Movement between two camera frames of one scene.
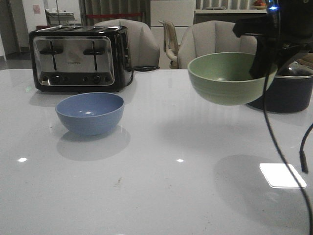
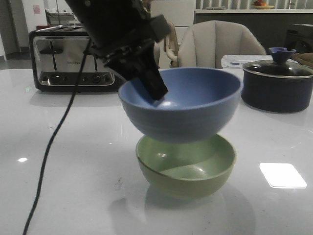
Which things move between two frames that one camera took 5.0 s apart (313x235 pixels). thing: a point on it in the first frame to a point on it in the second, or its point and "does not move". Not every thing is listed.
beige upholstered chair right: x=213 y=36 does not move
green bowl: x=223 y=78 to x=186 y=170
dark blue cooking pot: x=286 y=94 does not move
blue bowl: x=91 y=113 to x=199 y=101
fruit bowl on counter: x=258 y=5 does not move
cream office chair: x=170 y=43 does not move
